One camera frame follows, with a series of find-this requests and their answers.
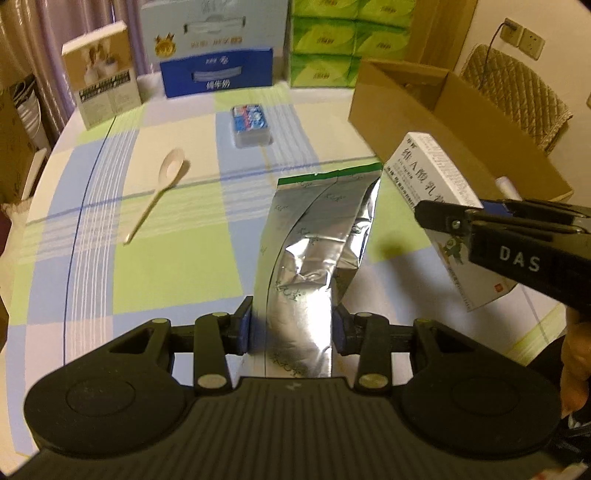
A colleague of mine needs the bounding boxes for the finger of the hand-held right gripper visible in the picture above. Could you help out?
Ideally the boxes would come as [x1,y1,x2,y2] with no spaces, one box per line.
[414,199,486,243]
[480,198,585,228]

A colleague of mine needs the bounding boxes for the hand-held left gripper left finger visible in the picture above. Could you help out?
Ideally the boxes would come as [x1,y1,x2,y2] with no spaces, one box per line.
[108,295,254,395]

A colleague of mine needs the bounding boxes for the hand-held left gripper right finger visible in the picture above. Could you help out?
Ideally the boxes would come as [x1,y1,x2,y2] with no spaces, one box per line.
[332,305,481,395]

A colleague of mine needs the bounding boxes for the white charger plug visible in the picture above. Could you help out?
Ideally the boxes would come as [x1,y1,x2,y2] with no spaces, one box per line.
[495,175,520,199]

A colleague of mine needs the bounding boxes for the white medicine box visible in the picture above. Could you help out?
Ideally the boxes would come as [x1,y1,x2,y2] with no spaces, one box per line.
[384,132,520,312]

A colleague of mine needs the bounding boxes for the silver foil bag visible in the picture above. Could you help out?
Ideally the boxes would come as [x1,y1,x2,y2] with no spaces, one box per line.
[256,162,383,379]

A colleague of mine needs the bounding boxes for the brown cardboard box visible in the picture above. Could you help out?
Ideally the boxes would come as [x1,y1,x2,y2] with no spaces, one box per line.
[348,0,574,217]

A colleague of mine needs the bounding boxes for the checked cloth covered desktop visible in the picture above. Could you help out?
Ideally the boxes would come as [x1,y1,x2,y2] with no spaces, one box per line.
[0,83,571,467]

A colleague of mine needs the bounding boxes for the person's right hand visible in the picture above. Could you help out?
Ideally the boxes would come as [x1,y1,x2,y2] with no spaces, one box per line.
[561,307,591,411]

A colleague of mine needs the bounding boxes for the white plastic spoon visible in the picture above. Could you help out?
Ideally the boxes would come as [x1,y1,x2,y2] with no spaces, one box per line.
[124,148,190,245]

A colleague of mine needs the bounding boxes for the stack of green tissue packs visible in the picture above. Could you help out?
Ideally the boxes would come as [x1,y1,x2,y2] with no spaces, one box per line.
[288,0,416,89]

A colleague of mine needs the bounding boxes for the dark blue milk carton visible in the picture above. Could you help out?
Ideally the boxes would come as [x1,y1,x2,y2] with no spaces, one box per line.
[159,46,274,99]

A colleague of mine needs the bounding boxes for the brown storage carton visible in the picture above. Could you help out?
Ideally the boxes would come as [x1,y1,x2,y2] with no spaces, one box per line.
[0,88,40,204]

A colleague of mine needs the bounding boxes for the beige product box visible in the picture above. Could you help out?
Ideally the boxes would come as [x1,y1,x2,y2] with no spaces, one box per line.
[61,21,143,130]

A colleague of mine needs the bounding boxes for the light blue milk carton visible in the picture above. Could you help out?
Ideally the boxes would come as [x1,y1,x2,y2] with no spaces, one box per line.
[139,0,289,77]

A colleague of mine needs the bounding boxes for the white plastic bag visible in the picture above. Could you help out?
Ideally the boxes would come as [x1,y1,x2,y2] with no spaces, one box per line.
[9,76,47,144]

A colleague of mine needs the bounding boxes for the pink curtain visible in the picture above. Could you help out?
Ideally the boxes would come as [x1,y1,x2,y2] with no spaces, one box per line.
[0,0,153,139]

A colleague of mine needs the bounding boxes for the empty wall socket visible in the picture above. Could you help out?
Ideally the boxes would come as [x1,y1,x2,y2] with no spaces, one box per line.
[522,30,546,61]

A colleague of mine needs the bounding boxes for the wall socket with plug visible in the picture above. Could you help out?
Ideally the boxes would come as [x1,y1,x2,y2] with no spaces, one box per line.
[502,18,525,47]

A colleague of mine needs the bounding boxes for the black power cable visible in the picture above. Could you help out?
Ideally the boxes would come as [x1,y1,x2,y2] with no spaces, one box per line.
[485,21,513,52]

